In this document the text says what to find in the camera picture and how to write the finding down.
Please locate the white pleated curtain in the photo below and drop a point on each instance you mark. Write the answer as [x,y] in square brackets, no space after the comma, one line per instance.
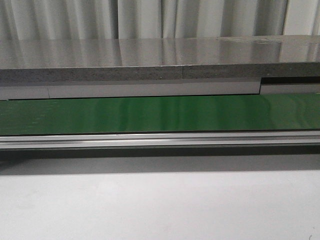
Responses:
[151,19]

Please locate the aluminium conveyor frame rail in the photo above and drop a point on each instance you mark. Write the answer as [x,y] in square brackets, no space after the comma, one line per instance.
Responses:
[164,139]

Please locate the grey stone counter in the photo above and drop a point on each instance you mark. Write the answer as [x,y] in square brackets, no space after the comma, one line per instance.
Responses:
[97,68]

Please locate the green conveyor belt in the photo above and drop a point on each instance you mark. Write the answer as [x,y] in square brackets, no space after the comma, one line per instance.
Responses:
[295,111]

